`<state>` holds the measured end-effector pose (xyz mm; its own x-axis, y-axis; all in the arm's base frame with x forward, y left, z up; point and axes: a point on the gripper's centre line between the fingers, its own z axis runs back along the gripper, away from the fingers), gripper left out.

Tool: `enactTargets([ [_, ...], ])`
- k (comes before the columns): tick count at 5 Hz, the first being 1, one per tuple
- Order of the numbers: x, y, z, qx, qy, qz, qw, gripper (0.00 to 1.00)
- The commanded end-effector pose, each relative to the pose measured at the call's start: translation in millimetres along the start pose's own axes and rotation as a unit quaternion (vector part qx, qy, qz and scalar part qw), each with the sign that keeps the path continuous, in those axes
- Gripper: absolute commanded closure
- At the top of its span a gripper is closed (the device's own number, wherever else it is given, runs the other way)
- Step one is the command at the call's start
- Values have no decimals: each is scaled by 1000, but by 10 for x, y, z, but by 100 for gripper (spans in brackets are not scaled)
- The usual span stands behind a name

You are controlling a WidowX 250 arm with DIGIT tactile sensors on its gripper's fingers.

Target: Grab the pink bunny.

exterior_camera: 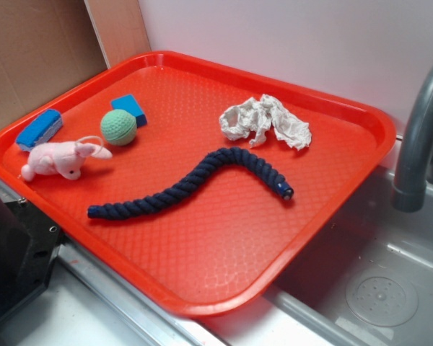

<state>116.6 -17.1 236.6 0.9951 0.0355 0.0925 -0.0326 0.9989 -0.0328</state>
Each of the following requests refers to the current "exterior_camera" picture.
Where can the red plastic tray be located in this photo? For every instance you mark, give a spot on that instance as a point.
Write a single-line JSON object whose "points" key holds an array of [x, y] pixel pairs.
{"points": [[223, 246]]}

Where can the pink plush bunny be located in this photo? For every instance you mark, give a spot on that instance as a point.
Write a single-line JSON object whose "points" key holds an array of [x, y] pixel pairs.
{"points": [[63, 158]]}

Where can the green textured ball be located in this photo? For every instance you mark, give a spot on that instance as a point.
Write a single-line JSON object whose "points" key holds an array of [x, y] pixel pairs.
{"points": [[118, 127]]}

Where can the crumpled white paper towel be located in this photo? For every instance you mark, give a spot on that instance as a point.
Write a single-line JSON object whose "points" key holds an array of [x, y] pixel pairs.
{"points": [[253, 118]]}

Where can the grey faucet spout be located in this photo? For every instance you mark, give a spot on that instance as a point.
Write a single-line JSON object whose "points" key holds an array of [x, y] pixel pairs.
{"points": [[414, 168]]}

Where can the grey plastic sink basin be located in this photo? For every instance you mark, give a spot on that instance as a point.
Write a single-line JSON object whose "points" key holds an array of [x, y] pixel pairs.
{"points": [[365, 279]]}

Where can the blue foam block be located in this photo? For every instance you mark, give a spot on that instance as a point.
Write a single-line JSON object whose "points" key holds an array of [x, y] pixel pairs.
{"points": [[130, 105]]}

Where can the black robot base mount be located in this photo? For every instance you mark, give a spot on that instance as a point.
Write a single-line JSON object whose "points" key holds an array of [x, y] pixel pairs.
{"points": [[29, 242]]}

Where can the brown cardboard panel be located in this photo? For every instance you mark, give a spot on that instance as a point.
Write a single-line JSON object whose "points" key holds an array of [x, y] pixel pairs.
{"points": [[49, 47]]}

